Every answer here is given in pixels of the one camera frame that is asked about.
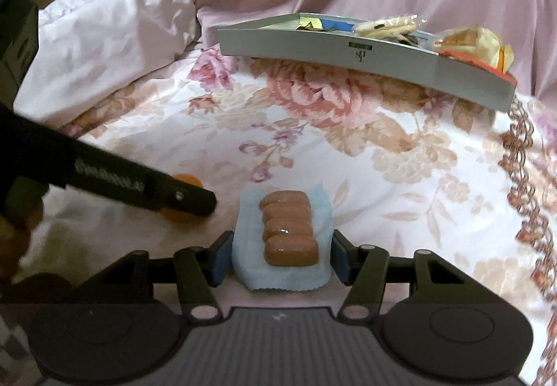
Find red snack packet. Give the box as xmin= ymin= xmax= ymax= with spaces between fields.
xmin=438 ymin=50 xmax=517 ymax=87

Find grey shallow box tray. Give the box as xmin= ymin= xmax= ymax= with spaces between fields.
xmin=218 ymin=12 xmax=516 ymax=111

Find pale pink quilt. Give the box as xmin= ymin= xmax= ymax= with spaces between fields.
xmin=14 ymin=0 xmax=196 ymax=129

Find blue yellow paper liner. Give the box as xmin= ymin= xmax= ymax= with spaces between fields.
xmin=296 ymin=17 xmax=354 ymax=32

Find person's left hand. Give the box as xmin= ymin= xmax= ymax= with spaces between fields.
xmin=0 ymin=200 xmax=44 ymax=281

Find orange mandarin fruit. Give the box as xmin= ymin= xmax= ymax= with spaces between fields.
xmin=159 ymin=173 xmax=204 ymax=224

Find sausages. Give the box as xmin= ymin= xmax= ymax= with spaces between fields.
xmin=232 ymin=186 xmax=333 ymax=292

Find floral bed sheet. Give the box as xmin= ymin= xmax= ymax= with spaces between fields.
xmin=19 ymin=45 xmax=556 ymax=385

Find round rice cake packet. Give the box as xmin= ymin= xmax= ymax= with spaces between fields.
xmin=352 ymin=14 xmax=426 ymax=40

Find yellow bread snack packet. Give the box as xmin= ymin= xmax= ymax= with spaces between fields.
xmin=433 ymin=26 xmax=515 ymax=74

